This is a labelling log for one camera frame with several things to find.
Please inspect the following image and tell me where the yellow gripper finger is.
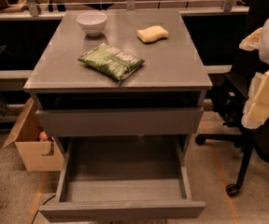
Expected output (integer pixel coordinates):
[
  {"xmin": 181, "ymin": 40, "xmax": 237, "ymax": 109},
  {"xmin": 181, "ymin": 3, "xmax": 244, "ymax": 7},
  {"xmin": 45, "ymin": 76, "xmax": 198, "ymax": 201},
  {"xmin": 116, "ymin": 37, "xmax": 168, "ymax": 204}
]
[
  {"xmin": 239, "ymin": 27, "xmax": 262, "ymax": 51},
  {"xmin": 241, "ymin": 70, "xmax": 269, "ymax": 129}
]

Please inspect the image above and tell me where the green jalapeno chip bag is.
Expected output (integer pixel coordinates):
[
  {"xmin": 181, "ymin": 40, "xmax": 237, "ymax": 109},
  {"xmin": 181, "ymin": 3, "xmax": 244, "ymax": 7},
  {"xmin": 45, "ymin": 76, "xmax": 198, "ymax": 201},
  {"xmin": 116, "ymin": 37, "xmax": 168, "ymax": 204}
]
[{"xmin": 78, "ymin": 43, "xmax": 144, "ymax": 82}]

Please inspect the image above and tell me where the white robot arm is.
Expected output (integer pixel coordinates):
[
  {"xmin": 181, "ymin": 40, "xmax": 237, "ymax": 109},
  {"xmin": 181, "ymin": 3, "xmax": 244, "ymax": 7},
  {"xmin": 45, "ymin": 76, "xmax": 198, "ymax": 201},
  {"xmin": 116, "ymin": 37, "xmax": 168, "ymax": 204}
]
[{"xmin": 239, "ymin": 19, "xmax": 269, "ymax": 129}]

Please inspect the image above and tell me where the grey top drawer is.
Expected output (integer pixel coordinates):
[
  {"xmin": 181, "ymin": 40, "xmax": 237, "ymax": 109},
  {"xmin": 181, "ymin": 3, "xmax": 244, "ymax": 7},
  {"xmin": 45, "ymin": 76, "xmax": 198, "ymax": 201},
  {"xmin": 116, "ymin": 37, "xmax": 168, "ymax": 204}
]
[{"xmin": 35, "ymin": 107, "xmax": 204, "ymax": 137}]

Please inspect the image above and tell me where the grey drawer cabinet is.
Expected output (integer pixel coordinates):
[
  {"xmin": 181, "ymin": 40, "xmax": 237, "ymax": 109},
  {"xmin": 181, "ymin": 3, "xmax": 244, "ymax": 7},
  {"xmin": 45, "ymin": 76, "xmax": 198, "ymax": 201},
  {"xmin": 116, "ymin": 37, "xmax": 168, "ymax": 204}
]
[{"xmin": 24, "ymin": 10, "xmax": 211, "ymax": 147}]

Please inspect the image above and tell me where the open grey middle drawer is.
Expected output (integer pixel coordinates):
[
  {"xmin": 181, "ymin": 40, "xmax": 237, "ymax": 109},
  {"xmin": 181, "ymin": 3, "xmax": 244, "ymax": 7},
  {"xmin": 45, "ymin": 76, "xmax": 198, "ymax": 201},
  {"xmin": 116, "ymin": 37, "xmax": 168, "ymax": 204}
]
[{"xmin": 40, "ymin": 135, "xmax": 205, "ymax": 222}]

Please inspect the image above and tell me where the black office chair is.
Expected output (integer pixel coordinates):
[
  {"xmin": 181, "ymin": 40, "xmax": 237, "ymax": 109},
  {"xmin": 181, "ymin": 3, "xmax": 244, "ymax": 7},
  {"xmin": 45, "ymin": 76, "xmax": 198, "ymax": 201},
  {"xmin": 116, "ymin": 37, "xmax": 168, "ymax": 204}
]
[{"xmin": 195, "ymin": 0, "xmax": 269, "ymax": 197}]

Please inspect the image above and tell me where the yellow sponge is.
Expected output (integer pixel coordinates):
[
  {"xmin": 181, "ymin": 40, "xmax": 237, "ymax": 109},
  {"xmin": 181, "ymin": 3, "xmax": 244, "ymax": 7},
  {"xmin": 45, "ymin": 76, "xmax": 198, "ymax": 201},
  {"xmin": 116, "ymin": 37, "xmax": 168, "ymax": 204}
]
[{"xmin": 136, "ymin": 25, "xmax": 169, "ymax": 43}]

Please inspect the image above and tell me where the white ceramic bowl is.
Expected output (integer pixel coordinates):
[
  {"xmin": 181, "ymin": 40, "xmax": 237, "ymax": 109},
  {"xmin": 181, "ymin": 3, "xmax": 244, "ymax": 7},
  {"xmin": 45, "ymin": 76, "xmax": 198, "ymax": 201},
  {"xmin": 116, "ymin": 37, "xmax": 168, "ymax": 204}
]
[{"xmin": 77, "ymin": 11, "xmax": 107, "ymax": 36}]

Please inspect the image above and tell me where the orange ball in box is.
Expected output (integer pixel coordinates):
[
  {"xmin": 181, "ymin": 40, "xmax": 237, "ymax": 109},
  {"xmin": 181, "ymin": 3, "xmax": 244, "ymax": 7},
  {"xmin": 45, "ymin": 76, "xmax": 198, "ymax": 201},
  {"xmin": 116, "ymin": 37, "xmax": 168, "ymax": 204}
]
[{"xmin": 38, "ymin": 132, "xmax": 49, "ymax": 141}]

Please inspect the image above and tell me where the cardboard box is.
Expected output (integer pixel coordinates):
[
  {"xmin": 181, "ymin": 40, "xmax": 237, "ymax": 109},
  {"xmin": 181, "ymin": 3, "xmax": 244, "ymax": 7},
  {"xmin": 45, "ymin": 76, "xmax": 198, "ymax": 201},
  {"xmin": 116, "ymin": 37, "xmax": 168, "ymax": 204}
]
[{"xmin": 2, "ymin": 98, "xmax": 64, "ymax": 172}]

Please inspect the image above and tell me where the black cable on floor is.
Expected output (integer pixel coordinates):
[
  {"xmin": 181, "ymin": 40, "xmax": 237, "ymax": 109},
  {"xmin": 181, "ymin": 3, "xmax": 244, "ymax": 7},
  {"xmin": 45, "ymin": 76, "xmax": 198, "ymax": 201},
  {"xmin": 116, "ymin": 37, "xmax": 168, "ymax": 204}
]
[{"xmin": 31, "ymin": 193, "xmax": 57, "ymax": 224}]

